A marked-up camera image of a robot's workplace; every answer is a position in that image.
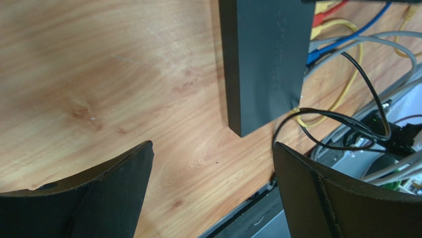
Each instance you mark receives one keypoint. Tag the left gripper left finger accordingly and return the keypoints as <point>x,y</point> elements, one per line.
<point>104,201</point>

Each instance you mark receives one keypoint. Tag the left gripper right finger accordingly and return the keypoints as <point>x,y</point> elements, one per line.
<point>320,202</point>

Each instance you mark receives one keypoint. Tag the black network switch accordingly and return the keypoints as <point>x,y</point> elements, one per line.
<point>265,46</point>

